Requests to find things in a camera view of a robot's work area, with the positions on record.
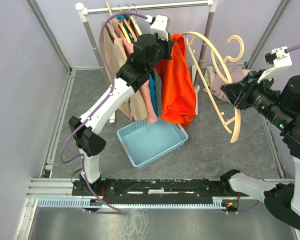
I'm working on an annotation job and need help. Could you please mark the metal clothes rack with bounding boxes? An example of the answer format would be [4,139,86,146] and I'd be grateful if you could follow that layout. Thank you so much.
[74,0,219,124]

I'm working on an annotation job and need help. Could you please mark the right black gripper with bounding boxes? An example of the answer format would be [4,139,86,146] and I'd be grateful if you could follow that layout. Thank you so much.
[219,68,295,131]

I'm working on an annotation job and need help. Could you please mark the blue t shirt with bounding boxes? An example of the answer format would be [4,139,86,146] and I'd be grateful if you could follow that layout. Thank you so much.
[116,14,159,117]

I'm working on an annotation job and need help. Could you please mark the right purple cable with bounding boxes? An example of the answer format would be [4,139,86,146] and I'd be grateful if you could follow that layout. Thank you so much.
[236,41,300,215]

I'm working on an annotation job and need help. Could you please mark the orange t shirt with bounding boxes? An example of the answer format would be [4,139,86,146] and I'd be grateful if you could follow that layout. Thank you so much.
[155,33,196,129]

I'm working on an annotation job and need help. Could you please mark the light blue cable duct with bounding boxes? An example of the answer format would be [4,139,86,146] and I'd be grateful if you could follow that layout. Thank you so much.
[37,197,226,210]

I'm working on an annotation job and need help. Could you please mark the purple cable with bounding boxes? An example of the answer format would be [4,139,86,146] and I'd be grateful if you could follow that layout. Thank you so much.
[236,41,300,215]
[59,11,153,215]

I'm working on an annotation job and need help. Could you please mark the pink t shirt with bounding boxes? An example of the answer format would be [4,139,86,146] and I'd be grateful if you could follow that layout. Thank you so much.
[112,19,157,124]

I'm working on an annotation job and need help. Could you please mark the beige hanger of beige shirt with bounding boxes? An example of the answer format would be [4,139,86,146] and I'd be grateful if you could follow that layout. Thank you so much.
[104,1,114,26]

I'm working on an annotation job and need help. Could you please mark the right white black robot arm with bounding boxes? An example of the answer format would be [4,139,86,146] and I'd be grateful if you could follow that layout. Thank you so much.
[219,71,300,231]

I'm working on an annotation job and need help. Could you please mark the dark grey t shirt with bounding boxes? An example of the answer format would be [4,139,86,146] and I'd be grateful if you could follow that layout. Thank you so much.
[150,69,163,116]

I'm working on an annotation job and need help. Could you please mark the white hanger of grey shirt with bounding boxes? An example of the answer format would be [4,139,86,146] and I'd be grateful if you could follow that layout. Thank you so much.
[130,16,143,36]

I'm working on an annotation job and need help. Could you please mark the yellow hanger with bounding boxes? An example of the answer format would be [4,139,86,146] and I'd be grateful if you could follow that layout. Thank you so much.
[117,14,137,44]

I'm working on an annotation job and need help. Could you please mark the mauve clothes pile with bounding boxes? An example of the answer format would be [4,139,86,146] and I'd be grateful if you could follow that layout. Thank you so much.
[210,65,249,103]

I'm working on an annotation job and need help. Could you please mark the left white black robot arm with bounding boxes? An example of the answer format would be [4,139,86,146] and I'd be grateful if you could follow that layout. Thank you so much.
[69,33,174,195]

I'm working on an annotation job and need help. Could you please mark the beige t shirt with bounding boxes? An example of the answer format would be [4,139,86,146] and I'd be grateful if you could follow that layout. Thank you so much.
[102,19,148,122]

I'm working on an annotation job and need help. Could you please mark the light blue plastic basket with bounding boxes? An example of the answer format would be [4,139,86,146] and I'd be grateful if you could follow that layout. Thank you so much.
[116,117,189,169]

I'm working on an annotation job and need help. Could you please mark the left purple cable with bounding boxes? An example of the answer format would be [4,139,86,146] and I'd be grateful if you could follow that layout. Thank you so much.
[59,11,153,215]

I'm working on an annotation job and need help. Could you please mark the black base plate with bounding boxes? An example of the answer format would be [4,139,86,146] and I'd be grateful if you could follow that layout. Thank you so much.
[72,170,251,204]

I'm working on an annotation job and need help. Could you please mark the cream garment on floor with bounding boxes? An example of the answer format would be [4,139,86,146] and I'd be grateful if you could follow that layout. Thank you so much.
[204,66,217,88]

